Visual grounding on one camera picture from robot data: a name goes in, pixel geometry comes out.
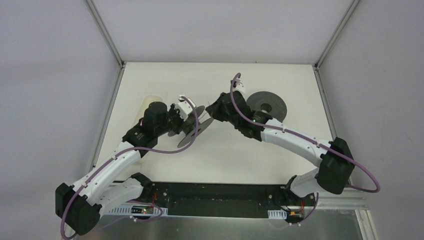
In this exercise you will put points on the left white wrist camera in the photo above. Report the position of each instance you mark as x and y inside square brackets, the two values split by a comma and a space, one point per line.
[185, 106]

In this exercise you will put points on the white plastic tray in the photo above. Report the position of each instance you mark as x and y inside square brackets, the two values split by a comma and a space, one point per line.
[147, 100]

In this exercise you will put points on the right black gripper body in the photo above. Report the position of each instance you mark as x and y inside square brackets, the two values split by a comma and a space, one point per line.
[218, 108]

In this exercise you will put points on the black spool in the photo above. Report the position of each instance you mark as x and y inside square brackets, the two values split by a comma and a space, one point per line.
[189, 127]
[269, 103]

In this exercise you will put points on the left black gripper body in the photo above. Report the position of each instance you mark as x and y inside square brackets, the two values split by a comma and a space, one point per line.
[178, 120]

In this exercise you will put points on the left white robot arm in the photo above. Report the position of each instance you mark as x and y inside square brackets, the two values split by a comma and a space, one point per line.
[81, 204]

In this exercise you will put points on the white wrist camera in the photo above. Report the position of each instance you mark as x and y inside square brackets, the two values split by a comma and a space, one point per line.
[238, 86]
[185, 106]

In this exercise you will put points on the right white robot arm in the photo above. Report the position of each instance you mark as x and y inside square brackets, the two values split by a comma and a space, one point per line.
[332, 171]

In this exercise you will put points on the right white cable duct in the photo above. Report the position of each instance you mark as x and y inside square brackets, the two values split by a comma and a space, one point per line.
[277, 214]

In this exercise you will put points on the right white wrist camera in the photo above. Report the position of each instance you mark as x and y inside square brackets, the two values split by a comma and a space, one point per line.
[238, 86]

